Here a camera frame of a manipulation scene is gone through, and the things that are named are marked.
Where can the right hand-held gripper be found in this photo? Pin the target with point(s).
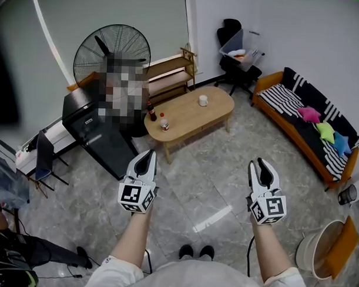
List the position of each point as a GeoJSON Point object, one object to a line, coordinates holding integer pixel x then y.
{"type": "Point", "coordinates": [268, 207]}

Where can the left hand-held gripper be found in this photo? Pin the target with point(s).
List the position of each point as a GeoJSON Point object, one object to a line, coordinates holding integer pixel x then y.
{"type": "Point", "coordinates": [133, 195]}

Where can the person's left forearm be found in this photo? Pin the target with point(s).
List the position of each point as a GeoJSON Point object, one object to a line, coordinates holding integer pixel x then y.
{"type": "Point", "coordinates": [132, 241]}

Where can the person's right forearm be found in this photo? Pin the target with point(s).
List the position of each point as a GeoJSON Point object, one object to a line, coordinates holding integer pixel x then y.
{"type": "Point", "coordinates": [269, 252]}

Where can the wooden oval coffee table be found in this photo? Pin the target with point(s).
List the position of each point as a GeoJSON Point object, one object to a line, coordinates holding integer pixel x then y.
{"type": "Point", "coordinates": [180, 116]}

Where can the red-capped labelled bottle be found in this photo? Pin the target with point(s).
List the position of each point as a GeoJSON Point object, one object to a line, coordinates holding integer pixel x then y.
{"type": "Point", "coordinates": [165, 124]}

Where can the dark cola bottle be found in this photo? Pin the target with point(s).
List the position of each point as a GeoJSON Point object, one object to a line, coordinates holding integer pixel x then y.
{"type": "Point", "coordinates": [152, 114]}

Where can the black white striped blanket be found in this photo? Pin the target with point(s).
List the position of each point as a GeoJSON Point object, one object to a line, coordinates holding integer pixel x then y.
{"type": "Point", "coordinates": [312, 135]}

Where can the green star pillow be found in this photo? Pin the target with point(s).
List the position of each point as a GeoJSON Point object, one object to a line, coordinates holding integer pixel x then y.
{"type": "Point", "coordinates": [326, 131]}

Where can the pink star pillow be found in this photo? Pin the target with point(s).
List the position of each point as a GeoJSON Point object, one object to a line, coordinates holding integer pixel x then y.
{"type": "Point", "coordinates": [309, 114]}

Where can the blue star pillow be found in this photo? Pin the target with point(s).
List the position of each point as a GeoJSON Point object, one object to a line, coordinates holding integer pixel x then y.
{"type": "Point", "coordinates": [342, 144]}

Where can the black mesh wastebasket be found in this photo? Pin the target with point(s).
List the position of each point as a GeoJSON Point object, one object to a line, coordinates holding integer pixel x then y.
{"type": "Point", "coordinates": [348, 195]}

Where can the white round tub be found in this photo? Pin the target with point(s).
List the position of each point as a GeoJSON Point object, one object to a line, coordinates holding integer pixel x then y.
{"type": "Point", "coordinates": [308, 253]}

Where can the white mug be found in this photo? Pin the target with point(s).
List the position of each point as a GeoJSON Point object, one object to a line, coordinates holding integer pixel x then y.
{"type": "Point", "coordinates": [202, 101]}

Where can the person's right black shoe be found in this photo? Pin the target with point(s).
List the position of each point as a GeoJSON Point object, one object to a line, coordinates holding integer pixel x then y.
{"type": "Point", "coordinates": [207, 252]}

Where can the person's black shoe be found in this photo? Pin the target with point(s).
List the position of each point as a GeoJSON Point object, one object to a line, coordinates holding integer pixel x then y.
{"type": "Point", "coordinates": [207, 252]}
{"type": "Point", "coordinates": [186, 252]}

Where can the person's left black shoe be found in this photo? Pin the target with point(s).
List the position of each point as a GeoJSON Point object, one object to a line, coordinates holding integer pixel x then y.
{"type": "Point", "coordinates": [186, 252]}

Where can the wooden shelf rack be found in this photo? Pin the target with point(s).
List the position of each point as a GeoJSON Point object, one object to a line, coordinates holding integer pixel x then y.
{"type": "Point", "coordinates": [170, 78]}

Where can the orange sofa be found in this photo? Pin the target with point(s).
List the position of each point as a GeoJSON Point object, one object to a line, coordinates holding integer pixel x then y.
{"type": "Point", "coordinates": [270, 81]}

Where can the dark folding chair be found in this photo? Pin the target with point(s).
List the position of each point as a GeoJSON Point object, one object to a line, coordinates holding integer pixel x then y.
{"type": "Point", "coordinates": [44, 156]}

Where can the orange cushion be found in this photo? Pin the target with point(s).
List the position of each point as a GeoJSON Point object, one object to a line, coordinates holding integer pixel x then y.
{"type": "Point", "coordinates": [343, 248]}

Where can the black office chair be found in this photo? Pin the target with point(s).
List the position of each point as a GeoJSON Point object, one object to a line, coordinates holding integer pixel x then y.
{"type": "Point", "coordinates": [237, 74]}

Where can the person's light grey shirt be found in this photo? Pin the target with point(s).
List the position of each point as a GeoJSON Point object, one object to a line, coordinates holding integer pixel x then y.
{"type": "Point", "coordinates": [198, 279]}

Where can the orange cloth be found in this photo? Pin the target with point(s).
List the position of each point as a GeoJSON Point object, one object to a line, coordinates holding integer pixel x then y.
{"type": "Point", "coordinates": [242, 57]}

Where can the white cloth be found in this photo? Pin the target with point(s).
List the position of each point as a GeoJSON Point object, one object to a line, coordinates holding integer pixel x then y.
{"type": "Point", "coordinates": [237, 52]}

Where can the large black floor fan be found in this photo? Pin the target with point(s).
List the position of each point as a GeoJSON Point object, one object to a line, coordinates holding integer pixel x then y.
{"type": "Point", "coordinates": [102, 46]}

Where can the clear plastic storage box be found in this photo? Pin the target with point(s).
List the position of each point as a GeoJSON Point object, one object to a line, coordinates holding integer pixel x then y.
{"type": "Point", "coordinates": [247, 45]}

